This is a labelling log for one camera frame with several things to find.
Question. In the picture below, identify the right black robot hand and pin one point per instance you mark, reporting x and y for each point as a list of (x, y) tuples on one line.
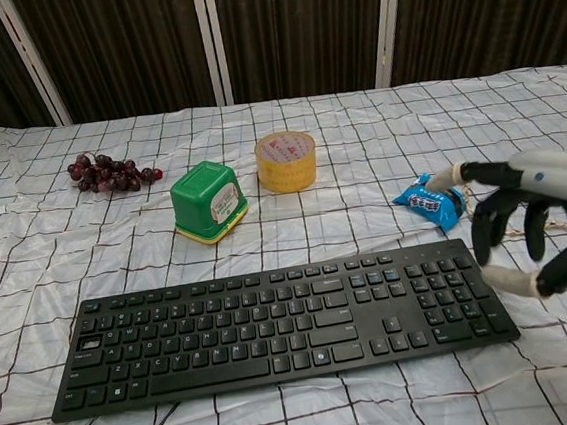
[(551, 176)]

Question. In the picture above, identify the black computer keyboard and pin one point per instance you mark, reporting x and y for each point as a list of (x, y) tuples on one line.
[(284, 323)]

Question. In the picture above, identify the blue snack packet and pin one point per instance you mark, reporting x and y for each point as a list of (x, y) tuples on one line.
[(428, 203)]

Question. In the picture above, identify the yellow clear tape roll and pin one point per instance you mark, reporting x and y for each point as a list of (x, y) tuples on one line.
[(286, 164)]

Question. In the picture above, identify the white checked tablecloth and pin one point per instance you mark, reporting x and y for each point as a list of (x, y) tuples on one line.
[(284, 222)]

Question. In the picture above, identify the green plastic box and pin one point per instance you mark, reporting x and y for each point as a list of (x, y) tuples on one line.
[(204, 200)]

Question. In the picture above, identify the dark red grape bunch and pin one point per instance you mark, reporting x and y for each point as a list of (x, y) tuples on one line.
[(109, 174)]

